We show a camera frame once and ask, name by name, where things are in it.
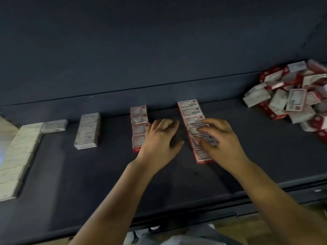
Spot person's right hand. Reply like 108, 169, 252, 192
197, 118, 251, 174

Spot person's left hand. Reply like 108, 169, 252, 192
135, 118, 185, 174

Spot pile of red white boxes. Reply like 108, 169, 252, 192
243, 59, 327, 143

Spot dark metal shelf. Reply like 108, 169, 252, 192
0, 0, 327, 245

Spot person's right forearm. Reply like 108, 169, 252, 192
232, 158, 327, 245

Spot person's left forearm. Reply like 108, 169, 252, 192
69, 161, 156, 245

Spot person's grey clothing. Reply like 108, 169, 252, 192
123, 224, 241, 245

